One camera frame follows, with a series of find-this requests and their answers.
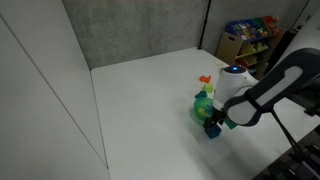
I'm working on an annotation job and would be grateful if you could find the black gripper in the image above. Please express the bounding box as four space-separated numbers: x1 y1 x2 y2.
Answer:
202 107 228 133

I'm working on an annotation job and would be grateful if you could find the dark blue cube block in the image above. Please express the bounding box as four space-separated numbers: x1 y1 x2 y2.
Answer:
204 123 222 140

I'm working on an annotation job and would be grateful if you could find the teal toy block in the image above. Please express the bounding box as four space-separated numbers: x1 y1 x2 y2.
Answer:
194 90 208 100

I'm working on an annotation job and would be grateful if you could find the yellow-green toy block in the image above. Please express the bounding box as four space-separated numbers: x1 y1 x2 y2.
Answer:
202 83 215 94

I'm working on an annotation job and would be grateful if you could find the orange toy block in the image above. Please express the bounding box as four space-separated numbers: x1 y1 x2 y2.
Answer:
199 75 212 84

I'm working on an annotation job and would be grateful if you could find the yellow toy piece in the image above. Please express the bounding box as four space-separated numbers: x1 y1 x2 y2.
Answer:
197 106 210 117

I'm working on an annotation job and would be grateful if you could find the green plastic bowl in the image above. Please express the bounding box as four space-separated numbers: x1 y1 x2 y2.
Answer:
189 97 214 125

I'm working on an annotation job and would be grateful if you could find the wooden toy shelf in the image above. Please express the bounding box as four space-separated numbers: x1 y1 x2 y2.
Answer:
224 15 287 79

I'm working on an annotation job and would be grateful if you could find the blue toy bin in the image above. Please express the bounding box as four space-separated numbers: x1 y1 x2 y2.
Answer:
225 19 258 42

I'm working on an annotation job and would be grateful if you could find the black stand pole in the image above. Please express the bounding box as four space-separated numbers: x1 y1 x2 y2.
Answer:
197 0 213 51

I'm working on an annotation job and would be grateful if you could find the green toy bin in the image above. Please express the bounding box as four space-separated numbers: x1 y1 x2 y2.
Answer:
252 17 269 38

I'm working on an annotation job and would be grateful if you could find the red toy bin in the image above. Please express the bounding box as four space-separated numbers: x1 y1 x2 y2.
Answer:
262 15 282 34

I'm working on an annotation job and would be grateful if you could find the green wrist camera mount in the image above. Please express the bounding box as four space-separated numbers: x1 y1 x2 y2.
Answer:
223 116 239 130

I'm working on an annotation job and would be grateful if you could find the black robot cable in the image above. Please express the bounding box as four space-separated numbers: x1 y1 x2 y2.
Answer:
269 109 313 164

